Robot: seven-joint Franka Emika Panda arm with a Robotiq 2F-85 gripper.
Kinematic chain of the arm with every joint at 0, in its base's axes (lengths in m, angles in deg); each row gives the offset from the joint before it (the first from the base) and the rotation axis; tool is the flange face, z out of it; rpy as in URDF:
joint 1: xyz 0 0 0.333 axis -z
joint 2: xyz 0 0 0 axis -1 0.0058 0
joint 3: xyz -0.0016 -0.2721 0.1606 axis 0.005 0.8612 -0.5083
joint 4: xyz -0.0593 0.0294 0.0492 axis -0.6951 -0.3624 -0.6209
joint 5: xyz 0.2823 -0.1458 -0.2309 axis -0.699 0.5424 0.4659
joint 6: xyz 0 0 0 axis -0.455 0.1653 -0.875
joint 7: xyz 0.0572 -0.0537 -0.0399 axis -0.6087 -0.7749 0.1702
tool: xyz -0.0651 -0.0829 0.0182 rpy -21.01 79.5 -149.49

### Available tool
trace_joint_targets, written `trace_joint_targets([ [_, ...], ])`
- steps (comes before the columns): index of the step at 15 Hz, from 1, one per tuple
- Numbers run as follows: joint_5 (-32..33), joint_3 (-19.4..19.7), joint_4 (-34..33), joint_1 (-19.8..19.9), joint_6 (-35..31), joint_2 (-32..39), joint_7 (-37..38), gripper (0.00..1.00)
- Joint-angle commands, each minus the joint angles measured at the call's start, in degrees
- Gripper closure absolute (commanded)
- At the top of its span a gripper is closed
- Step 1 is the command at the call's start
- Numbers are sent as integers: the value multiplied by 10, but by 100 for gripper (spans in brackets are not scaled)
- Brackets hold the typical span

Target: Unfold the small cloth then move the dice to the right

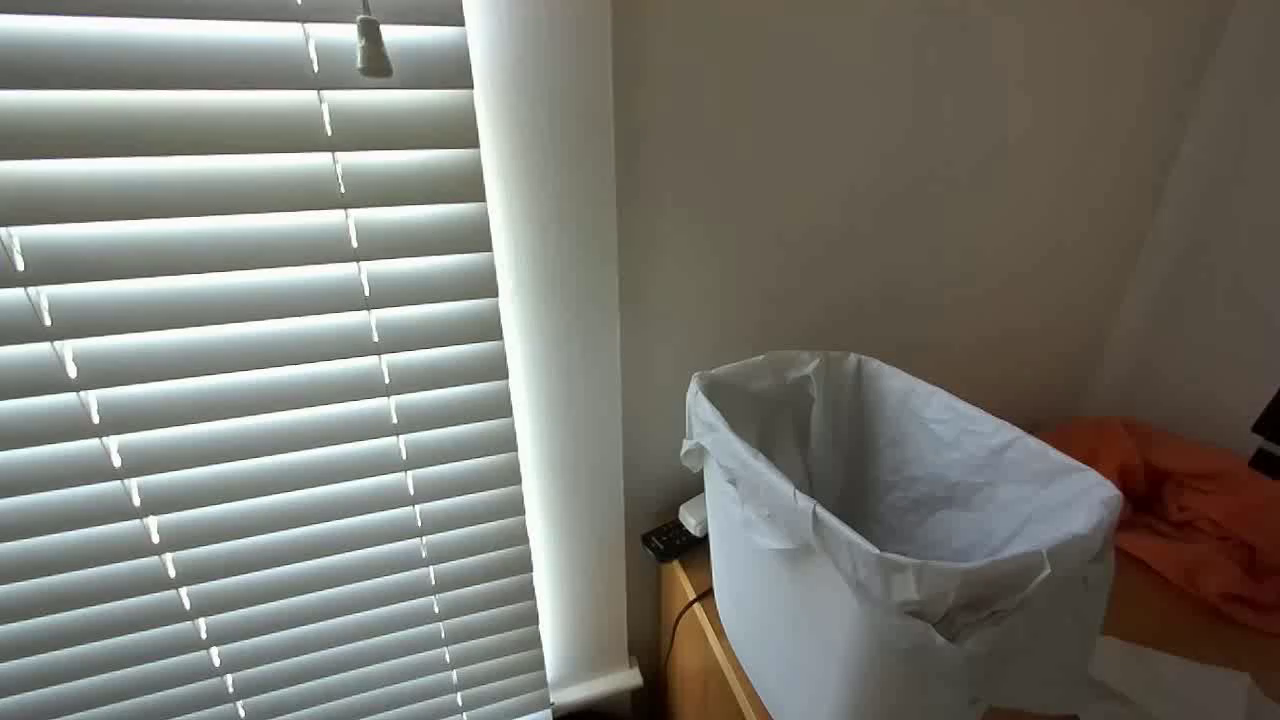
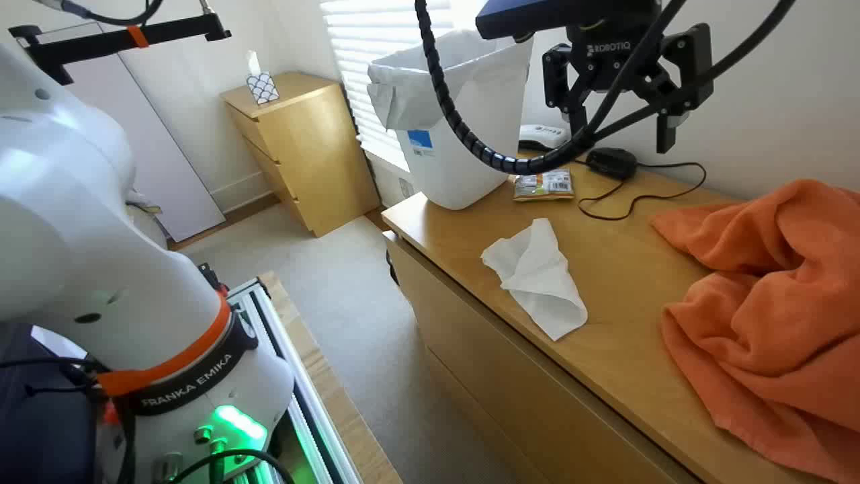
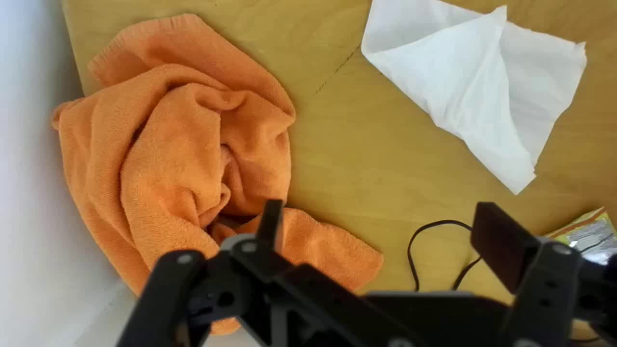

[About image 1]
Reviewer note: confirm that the small white cloth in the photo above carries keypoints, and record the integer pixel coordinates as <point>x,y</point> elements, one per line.
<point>1134,682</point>

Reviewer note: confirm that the small black device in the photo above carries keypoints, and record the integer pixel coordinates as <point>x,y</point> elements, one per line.
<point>668,541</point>

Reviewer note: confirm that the white trash bin with liner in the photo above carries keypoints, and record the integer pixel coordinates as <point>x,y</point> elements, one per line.
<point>884,551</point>

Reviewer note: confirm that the wooden dresser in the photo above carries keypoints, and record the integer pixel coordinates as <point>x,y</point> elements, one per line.
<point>701,676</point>

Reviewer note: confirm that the white window blinds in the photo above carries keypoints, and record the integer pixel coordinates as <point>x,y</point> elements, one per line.
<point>258,445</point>

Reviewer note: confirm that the orange towel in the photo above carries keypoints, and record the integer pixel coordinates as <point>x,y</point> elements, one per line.
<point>1195,513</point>

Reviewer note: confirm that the blind pull cord knob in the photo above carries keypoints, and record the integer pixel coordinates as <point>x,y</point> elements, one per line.
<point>371,41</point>

